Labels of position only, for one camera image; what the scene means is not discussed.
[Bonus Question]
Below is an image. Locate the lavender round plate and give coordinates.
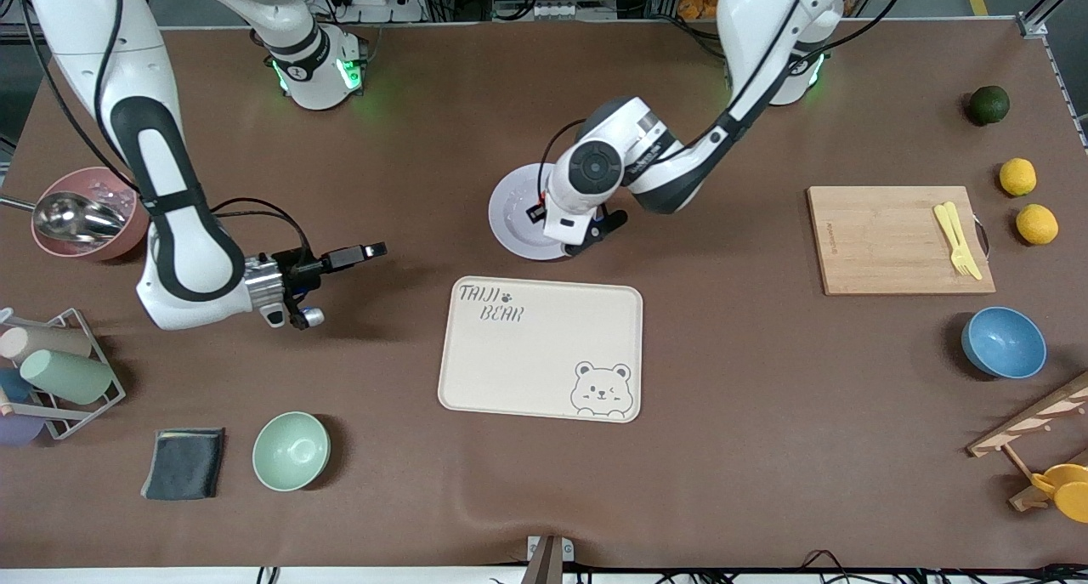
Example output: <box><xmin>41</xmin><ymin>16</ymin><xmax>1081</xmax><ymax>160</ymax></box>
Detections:
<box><xmin>489</xmin><ymin>162</ymin><xmax>596</xmax><ymax>261</ymax></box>

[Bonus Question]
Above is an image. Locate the cream tray with bear print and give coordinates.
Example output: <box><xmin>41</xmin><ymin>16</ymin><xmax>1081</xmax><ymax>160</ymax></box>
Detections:
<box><xmin>437</xmin><ymin>275</ymin><xmax>644</xmax><ymax>423</ymax></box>

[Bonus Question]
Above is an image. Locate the pale green bowl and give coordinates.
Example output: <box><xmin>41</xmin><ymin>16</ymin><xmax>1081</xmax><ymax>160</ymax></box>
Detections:
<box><xmin>252</xmin><ymin>411</ymin><xmax>332</xmax><ymax>492</ymax></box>

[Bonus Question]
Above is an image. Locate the pink bowl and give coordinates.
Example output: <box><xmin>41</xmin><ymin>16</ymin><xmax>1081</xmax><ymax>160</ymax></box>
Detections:
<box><xmin>31</xmin><ymin>167</ymin><xmax>152</xmax><ymax>262</ymax></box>

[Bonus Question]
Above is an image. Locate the dark grey folded cloth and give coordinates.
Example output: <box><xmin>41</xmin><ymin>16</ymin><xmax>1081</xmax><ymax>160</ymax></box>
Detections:
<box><xmin>140</xmin><ymin>428</ymin><xmax>227</xmax><ymax>502</ymax></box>

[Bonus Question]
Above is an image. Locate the metal scoop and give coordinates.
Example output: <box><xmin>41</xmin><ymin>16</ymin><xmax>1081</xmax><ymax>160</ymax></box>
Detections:
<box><xmin>0</xmin><ymin>191</ymin><xmax>128</xmax><ymax>245</ymax></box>

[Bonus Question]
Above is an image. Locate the white power strip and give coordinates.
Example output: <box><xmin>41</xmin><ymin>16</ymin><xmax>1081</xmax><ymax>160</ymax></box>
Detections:
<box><xmin>336</xmin><ymin>0</ymin><xmax>426</xmax><ymax>22</ymax></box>

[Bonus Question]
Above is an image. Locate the pale green cup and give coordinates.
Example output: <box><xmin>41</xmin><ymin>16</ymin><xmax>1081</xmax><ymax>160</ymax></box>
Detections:
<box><xmin>20</xmin><ymin>349</ymin><xmax>115</xmax><ymax>405</ymax></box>

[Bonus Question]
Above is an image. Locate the beige cup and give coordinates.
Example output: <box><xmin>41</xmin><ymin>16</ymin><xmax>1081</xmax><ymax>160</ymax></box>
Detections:
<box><xmin>0</xmin><ymin>325</ymin><xmax>93</xmax><ymax>364</ymax></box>

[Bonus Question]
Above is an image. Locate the wooden cutting board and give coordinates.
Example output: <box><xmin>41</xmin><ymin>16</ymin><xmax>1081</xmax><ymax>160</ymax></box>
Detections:
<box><xmin>806</xmin><ymin>184</ymin><xmax>997</xmax><ymax>297</ymax></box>

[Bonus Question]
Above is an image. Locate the blue cup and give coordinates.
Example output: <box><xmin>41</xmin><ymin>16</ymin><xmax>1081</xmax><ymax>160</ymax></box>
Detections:
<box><xmin>0</xmin><ymin>367</ymin><xmax>35</xmax><ymax>405</ymax></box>

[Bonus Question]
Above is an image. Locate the purple cup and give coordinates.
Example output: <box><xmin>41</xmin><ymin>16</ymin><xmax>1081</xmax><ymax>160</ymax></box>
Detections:
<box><xmin>0</xmin><ymin>412</ymin><xmax>45</xmax><ymax>447</ymax></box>

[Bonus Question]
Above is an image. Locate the yellow plastic fork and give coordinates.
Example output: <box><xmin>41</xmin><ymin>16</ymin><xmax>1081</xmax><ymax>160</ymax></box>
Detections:
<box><xmin>933</xmin><ymin>204</ymin><xmax>972</xmax><ymax>277</ymax></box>

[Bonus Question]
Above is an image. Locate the yellow plastic fork and knife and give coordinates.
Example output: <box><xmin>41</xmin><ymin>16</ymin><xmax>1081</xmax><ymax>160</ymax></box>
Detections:
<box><xmin>943</xmin><ymin>201</ymin><xmax>984</xmax><ymax>281</ymax></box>

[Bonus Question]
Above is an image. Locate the dark green lime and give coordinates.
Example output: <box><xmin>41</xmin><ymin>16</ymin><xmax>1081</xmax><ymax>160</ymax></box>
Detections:
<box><xmin>970</xmin><ymin>84</ymin><xmax>1012</xmax><ymax>126</ymax></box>

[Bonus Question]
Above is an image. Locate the blue bowl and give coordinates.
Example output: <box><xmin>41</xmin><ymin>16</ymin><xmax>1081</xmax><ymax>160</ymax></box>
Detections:
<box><xmin>960</xmin><ymin>306</ymin><xmax>1048</xmax><ymax>380</ymax></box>

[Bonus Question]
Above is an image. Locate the yellow lemon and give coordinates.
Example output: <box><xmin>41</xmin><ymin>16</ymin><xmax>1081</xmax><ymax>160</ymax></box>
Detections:
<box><xmin>999</xmin><ymin>158</ymin><xmax>1038</xmax><ymax>197</ymax></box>
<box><xmin>1016</xmin><ymin>203</ymin><xmax>1060</xmax><ymax>246</ymax></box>

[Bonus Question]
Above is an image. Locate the wooden peg rack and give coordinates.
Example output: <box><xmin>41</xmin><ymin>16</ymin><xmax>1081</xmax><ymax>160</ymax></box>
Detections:
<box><xmin>967</xmin><ymin>371</ymin><xmax>1088</xmax><ymax>513</ymax></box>

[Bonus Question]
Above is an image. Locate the yellow mug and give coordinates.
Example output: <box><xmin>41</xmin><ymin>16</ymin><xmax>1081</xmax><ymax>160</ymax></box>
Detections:
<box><xmin>1031</xmin><ymin>462</ymin><xmax>1088</xmax><ymax>524</ymax></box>

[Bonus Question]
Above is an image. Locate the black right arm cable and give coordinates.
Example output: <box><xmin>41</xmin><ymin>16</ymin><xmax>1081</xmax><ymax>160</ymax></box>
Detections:
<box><xmin>17</xmin><ymin>0</ymin><xmax>311</xmax><ymax>253</ymax></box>

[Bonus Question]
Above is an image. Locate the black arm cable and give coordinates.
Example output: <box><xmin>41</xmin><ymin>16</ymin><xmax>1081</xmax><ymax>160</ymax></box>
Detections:
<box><xmin>538</xmin><ymin>0</ymin><xmax>902</xmax><ymax>219</ymax></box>
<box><xmin>17</xmin><ymin>0</ymin><xmax>311</xmax><ymax>253</ymax></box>

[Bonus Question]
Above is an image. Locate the grey wire cup rack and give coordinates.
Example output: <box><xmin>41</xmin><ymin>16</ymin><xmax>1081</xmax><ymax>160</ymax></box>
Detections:
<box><xmin>0</xmin><ymin>307</ymin><xmax>127</xmax><ymax>441</ymax></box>

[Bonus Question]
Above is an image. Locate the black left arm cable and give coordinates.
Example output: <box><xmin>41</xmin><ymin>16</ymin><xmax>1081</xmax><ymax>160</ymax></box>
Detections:
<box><xmin>538</xmin><ymin>0</ymin><xmax>902</xmax><ymax>219</ymax></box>

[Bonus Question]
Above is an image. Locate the grey metal camera bracket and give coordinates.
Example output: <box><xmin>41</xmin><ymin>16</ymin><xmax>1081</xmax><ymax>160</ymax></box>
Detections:
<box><xmin>520</xmin><ymin>535</ymin><xmax>575</xmax><ymax>584</ymax></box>

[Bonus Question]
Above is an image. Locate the black cable along table edge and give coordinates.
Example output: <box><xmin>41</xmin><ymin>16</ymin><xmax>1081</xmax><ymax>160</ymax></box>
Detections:
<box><xmin>586</xmin><ymin>550</ymin><xmax>1088</xmax><ymax>584</ymax></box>

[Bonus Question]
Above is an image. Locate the aluminium frame profile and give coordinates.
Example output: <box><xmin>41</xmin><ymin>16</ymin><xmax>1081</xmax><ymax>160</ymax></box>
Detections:
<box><xmin>1016</xmin><ymin>0</ymin><xmax>1088</xmax><ymax>92</ymax></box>

